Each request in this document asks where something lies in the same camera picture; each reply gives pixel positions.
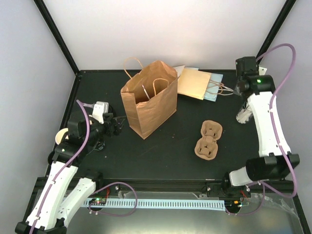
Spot black front mounting rail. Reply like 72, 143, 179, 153
36, 179, 295, 198

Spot flat white paper bag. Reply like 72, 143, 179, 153
174, 65, 185, 77

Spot blue slotted cable duct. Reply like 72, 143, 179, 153
82, 198, 225, 211

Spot flat blue paper bag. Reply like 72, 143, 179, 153
204, 73, 223, 102

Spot glass with white stirrers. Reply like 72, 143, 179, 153
236, 101, 254, 124

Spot left black frame post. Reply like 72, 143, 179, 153
34, 0, 79, 75

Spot white stirrer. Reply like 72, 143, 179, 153
142, 85, 150, 100

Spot stacked paper cups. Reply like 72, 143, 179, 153
55, 128, 69, 145

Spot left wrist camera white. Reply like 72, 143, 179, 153
92, 101, 109, 124

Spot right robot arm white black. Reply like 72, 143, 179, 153
221, 74, 300, 196

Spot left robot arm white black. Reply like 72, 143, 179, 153
15, 112, 126, 234

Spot black frame post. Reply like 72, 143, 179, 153
255, 0, 297, 58
34, 0, 79, 75

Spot brown pulp cup carrier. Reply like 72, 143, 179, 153
195, 120, 223, 160

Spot black coffee lids stack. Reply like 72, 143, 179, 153
108, 105, 117, 117

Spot right black frame post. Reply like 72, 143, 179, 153
255, 0, 297, 58

